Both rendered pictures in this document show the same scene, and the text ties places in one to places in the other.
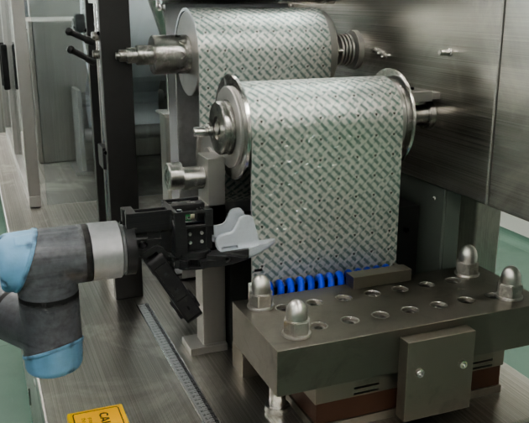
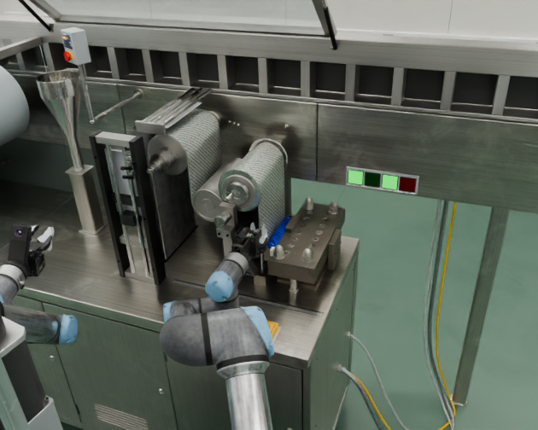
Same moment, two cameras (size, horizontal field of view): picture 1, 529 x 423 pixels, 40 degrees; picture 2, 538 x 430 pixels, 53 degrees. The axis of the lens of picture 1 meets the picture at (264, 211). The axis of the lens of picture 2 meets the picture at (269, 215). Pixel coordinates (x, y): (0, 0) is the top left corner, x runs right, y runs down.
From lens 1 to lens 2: 126 cm
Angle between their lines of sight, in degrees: 45
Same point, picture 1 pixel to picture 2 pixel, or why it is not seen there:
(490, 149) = (315, 161)
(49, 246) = (233, 275)
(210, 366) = (248, 288)
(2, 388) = not seen: outside the picture
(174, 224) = (254, 242)
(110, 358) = not seen: hidden behind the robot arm
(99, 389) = not seen: hidden behind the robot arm
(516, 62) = (326, 130)
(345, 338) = (321, 253)
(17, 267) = (230, 289)
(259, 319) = (288, 261)
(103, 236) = (241, 260)
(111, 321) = (177, 294)
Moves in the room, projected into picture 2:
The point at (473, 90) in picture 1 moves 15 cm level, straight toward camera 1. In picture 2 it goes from (302, 140) to (328, 154)
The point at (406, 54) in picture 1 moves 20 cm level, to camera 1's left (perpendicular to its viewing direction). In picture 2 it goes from (255, 124) to (214, 142)
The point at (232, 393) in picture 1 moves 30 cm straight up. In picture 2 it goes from (271, 293) to (269, 217)
